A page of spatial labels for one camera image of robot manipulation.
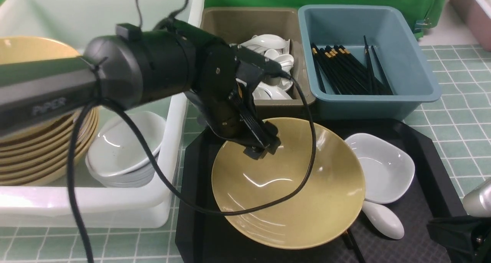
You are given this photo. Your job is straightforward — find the olive brown spoon bin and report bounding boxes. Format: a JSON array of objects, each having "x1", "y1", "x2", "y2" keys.
[{"x1": 201, "y1": 7, "x2": 316, "y2": 119}]

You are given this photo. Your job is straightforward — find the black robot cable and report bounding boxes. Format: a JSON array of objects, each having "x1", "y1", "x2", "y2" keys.
[{"x1": 67, "y1": 0, "x2": 317, "y2": 263}]

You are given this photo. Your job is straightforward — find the pink plastic bin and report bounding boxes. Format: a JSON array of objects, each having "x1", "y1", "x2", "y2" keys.
[{"x1": 449, "y1": 0, "x2": 491, "y2": 51}]

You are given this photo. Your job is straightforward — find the bundle of black chopsticks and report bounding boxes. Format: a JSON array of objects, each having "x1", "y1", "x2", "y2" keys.
[{"x1": 310, "y1": 37, "x2": 395, "y2": 95}]

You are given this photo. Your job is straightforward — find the white ceramic soup spoon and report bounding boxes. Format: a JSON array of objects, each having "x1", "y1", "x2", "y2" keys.
[{"x1": 362, "y1": 201, "x2": 405, "y2": 240}]

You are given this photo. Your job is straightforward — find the black chopstick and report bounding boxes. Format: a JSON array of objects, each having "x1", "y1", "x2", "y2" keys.
[{"x1": 342, "y1": 229, "x2": 366, "y2": 263}]

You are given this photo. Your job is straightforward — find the blue chopstick bin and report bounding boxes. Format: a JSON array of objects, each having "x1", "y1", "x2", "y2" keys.
[{"x1": 298, "y1": 5, "x2": 442, "y2": 120}]

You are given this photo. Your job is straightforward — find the pile of white spoons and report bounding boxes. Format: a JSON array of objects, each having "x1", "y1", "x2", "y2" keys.
[{"x1": 240, "y1": 34, "x2": 295, "y2": 100}]

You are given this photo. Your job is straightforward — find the black plastic serving tray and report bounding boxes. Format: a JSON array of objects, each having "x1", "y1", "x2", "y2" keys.
[{"x1": 175, "y1": 119, "x2": 466, "y2": 263}]

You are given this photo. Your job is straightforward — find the white square side dish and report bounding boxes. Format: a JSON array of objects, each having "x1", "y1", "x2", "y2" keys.
[{"x1": 345, "y1": 133, "x2": 415, "y2": 204}]

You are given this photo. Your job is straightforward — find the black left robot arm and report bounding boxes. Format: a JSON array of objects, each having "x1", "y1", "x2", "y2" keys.
[{"x1": 1, "y1": 20, "x2": 285, "y2": 159}]

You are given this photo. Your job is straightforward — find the stack of yellow bowls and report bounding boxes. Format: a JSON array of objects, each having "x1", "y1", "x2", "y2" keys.
[{"x1": 0, "y1": 36, "x2": 79, "y2": 186}]

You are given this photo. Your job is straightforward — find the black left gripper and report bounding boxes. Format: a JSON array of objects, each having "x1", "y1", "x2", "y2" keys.
[{"x1": 185, "y1": 44, "x2": 283, "y2": 159}]

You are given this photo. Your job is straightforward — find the stack of white dishes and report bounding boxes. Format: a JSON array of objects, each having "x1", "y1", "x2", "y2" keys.
[{"x1": 85, "y1": 112, "x2": 166, "y2": 187}]

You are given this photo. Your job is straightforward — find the large white plastic bin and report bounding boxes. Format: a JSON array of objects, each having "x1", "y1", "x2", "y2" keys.
[{"x1": 0, "y1": 0, "x2": 188, "y2": 228}]

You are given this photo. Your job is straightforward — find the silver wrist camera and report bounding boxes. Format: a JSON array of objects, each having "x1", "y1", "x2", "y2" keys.
[{"x1": 462, "y1": 178, "x2": 491, "y2": 218}]

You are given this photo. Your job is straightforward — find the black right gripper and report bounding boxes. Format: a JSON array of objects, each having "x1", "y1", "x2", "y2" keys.
[{"x1": 427, "y1": 215, "x2": 491, "y2": 263}]

